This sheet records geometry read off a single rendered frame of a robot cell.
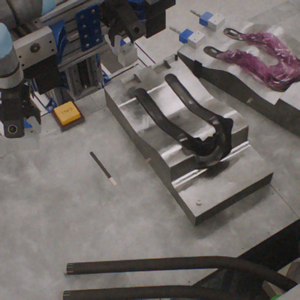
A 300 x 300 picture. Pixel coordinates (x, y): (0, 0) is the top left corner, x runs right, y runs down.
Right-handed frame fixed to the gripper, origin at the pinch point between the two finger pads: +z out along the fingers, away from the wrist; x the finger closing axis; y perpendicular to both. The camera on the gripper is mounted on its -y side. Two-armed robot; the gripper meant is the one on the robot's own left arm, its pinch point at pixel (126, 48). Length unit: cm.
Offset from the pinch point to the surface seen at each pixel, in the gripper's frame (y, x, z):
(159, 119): -22.7, 6.1, 7.2
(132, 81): -5.1, 2.1, 8.7
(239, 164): -48.4, -1.5, 9.0
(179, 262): -60, 31, 5
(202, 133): -37.7, 3.1, 1.5
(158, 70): -7.0, -6.9, 8.8
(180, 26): 72, -88, 95
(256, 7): 54, -132, 95
